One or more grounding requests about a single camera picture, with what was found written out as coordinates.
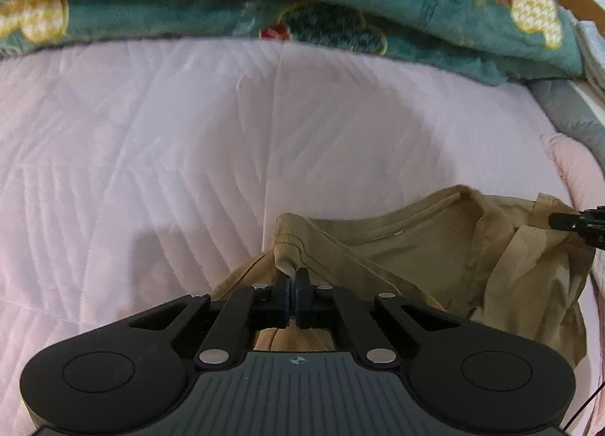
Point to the pink pillow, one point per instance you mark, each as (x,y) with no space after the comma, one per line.
(578,169)

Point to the grey pillow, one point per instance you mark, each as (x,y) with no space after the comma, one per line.
(575,110)

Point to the pink quilted bed sheet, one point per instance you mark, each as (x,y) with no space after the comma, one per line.
(136,172)

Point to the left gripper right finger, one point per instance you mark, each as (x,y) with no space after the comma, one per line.
(338,311)

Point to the green plush bear blanket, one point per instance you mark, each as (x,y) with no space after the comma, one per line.
(492,41)

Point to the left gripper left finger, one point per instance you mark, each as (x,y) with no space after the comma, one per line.
(234,323)

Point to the tan khaki t-shirt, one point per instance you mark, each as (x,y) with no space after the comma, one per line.
(490,259)

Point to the grey fleece garment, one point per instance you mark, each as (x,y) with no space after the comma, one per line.
(592,47)

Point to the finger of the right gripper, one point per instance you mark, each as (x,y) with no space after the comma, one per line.
(588,224)

